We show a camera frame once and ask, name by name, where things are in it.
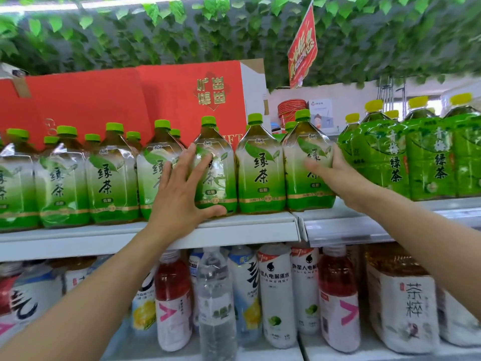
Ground white ceiling light tube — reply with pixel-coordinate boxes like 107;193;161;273
0;0;211;15

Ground clear water bottle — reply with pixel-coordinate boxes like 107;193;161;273
196;247;238;361

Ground red gift box gold print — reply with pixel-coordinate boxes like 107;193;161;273
136;60;270;151

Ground green cap tea bottle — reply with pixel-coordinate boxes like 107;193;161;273
282;109;337;212

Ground red hanging paper sign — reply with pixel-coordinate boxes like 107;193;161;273
287;0;318;89

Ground green artificial ivy leaves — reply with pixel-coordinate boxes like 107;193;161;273
0;0;481;91

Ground person's right forearm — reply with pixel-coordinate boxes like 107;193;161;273
357;186;481;322

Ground person's left hand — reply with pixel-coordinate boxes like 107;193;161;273
147;143;228;237

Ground blue label drink bottle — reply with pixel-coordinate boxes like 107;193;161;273
189;249;204;329

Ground row of yellow-capped green bottles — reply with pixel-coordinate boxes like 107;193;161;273
337;93;481;202

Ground white bottle lemon print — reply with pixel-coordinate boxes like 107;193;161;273
228;245;264;347
131;266;158;332

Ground white sign card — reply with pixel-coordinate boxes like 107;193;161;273
307;98;334;129

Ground row of green tea bottles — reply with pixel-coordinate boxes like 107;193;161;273
0;113;299;233

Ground person's left forearm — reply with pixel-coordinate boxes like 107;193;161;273
0;222;198;361

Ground red drink bottle white label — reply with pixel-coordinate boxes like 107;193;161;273
319;245;362;354
155;251;194;352

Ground person's right hand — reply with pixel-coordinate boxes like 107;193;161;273
304;144;381;214

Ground wrapped pack white bottles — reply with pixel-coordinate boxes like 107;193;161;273
0;261;65;338

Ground white bottle lime print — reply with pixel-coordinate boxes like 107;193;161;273
291;246;321;334
257;243;298;349

